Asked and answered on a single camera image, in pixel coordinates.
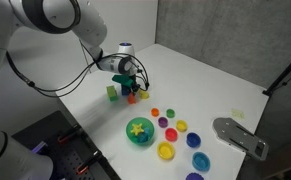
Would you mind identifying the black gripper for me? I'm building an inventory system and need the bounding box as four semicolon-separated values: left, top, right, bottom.
130;81;140;93

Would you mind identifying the orange toy figure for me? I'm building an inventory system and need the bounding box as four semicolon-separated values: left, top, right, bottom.
127;93;136;104

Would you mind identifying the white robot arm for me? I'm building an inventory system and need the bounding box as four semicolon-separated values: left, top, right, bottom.
0;0;138;180

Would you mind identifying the yellow duck toy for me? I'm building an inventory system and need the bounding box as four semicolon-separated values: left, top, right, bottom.
139;90;150;99

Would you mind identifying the green bowl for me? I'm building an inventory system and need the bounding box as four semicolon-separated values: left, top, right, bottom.
125;117;155;146

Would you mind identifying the yellow star toy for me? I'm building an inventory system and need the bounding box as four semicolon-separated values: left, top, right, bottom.
131;124;144;136

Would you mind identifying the blue toy in bowl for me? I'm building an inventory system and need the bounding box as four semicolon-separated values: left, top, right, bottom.
137;128;150;143

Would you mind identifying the blue hexagon block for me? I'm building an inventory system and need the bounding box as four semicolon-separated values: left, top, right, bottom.
121;85;131;96

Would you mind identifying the green cube block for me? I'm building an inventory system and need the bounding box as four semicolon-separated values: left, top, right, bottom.
106;86;118;102

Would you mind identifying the small orange cup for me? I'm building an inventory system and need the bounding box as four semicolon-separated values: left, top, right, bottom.
151;108;159;117

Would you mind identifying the small purple cup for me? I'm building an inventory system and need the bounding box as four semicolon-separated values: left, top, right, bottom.
158;117;168;128

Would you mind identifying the red cup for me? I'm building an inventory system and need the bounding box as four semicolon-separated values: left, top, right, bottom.
165;128;178;142

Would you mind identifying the small yellow cup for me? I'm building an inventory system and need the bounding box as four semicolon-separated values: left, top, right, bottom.
176;120;188;132

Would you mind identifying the large yellow cup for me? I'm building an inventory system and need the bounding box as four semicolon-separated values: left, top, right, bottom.
157;141;175;160

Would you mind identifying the upper black orange clamp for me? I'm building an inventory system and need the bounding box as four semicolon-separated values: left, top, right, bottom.
57;124;81;144

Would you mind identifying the black orange clamp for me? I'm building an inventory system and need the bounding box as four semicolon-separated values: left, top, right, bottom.
57;124;81;144
76;151;102;175

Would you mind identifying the lower black orange clamp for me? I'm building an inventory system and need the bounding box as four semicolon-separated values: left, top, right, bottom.
76;151;102;175

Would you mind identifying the dark blue cup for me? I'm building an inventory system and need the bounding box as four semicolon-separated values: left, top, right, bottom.
186;132;201;148

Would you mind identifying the black perforated breadboard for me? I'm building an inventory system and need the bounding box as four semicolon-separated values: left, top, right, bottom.
13;111;121;180

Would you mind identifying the light blue cup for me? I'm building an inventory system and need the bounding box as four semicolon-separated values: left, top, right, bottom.
192;152;210;172

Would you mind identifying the grey metal mounting plate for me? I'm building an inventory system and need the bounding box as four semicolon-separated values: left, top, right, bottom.
212;117;269;161

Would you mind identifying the purple scalloped cup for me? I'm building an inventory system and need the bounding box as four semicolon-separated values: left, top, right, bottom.
185;173;204;180

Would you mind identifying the black tripod leg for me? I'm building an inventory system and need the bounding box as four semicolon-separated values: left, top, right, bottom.
263;62;291;97

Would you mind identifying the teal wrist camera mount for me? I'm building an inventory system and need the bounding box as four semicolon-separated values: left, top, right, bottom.
112;75;134;88

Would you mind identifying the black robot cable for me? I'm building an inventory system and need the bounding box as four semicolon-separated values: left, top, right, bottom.
5;39;151;99

